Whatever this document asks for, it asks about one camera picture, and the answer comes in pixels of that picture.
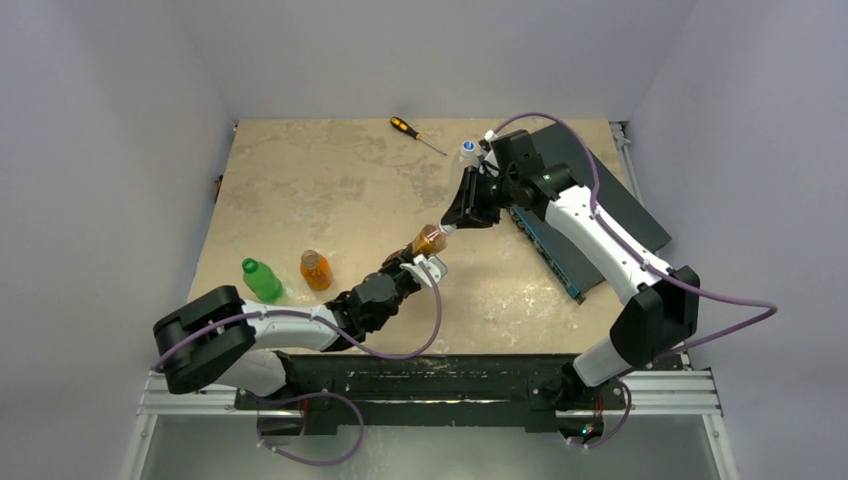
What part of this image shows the tea bottle with yellow-red label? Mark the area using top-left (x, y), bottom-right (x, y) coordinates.
top-left (407, 224), bottom-right (448, 256)

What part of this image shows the clear plastic bottle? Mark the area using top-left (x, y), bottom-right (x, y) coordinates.
top-left (448, 144), bottom-right (479, 199)

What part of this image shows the green plastic bottle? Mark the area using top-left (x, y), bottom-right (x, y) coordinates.
top-left (241, 258), bottom-right (285, 304)

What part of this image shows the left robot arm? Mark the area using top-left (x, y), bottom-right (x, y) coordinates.
top-left (152, 249), bottom-right (447, 409)

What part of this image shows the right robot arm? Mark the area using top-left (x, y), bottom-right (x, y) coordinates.
top-left (440, 130), bottom-right (700, 407)

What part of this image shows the orange juice bottle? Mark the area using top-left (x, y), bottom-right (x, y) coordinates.
top-left (300, 249), bottom-right (334, 291)

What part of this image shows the yellow-black screwdriver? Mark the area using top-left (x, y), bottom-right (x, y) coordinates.
top-left (389, 116), bottom-right (447, 156)

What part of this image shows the dark blue network switch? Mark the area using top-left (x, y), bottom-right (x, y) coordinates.
top-left (510, 120), bottom-right (673, 306)

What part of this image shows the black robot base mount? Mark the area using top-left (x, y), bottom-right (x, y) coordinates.
top-left (234, 354), bottom-right (627, 439)

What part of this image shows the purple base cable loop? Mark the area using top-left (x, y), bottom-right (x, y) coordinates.
top-left (255, 390), bottom-right (366, 467)

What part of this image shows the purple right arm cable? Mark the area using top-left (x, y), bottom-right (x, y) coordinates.
top-left (493, 112), bottom-right (778, 362)

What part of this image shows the aluminium frame rail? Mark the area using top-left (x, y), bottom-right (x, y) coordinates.
top-left (610, 122), bottom-right (720, 416)

